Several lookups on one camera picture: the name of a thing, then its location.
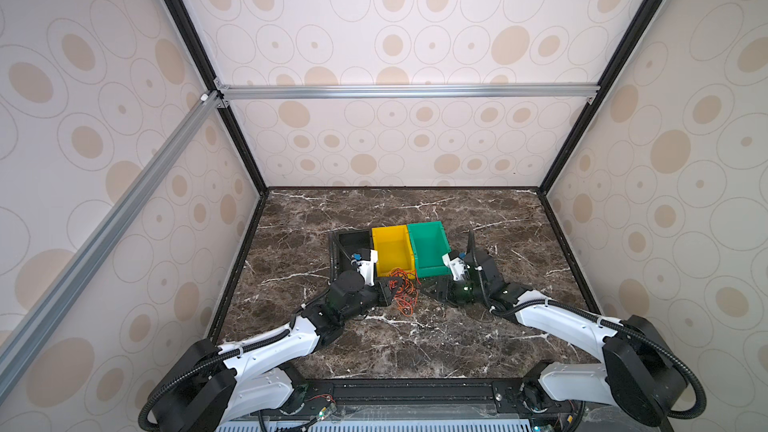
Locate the green plastic bin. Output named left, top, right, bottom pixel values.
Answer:
left=407, top=221, right=451, bottom=279

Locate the orange cable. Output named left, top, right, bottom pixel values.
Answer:
left=386, top=268, right=420, bottom=317

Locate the horizontal aluminium frame bar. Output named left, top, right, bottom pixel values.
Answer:
left=220, top=83, right=600, bottom=100

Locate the yellow plastic bin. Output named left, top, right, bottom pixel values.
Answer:
left=372, top=225, right=415, bottom=278

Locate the black plastic bin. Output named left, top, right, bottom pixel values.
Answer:
left=328, top=229, right=374, bottom=281

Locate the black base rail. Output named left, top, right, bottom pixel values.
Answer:
left=157, top=376, right=673, bottom=432

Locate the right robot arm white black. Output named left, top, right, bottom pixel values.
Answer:
left=423, top=249, right=707, bottom=427

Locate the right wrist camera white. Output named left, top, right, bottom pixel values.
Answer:
left=442, top=251, right=468, bottom=282

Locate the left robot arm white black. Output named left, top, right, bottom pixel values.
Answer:
left=137, top=271, right=404, bottom=431

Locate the left aluminium frame bar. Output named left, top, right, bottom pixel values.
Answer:
left=1, top=90, right=222, bottom=400

